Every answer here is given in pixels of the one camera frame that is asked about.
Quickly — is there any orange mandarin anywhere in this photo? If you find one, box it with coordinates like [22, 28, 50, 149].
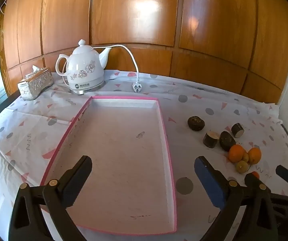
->
[248, 147, 262, 165]
[228, 144, 246, 162]

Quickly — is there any dark sugarcane piece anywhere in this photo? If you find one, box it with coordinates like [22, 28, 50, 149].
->
[231, 123, 245, 138]
[203, 130, 220, 148]

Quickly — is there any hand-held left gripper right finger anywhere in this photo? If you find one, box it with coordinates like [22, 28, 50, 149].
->
[194, 156, 278, 241]

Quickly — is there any pink-rimmed white box tray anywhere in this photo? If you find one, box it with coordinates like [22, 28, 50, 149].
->
[41, 96, 178, 233]

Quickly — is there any white floral ceramic kettle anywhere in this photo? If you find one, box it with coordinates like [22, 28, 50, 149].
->
[56, 39, 112, 91]

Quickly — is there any silver kettle base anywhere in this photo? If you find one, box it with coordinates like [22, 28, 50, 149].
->
[69, 80, 106, 95]

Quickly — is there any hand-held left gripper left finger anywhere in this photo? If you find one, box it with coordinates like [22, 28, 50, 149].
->
[9, 155, 93, 241]

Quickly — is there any silver patterned tissue box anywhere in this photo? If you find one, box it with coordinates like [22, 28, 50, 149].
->
[17, 67, 54, 101]

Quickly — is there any dark brown round fruit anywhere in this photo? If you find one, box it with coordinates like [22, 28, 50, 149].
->
[188, 116, 204, 131]
[219, 131, 236, 152]

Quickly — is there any white printed tablecloth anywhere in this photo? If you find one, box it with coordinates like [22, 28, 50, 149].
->
[0, 69, 288, 241]

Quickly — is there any white power cord with plug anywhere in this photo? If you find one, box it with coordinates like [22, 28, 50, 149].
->
[92, 44, 144, 94]

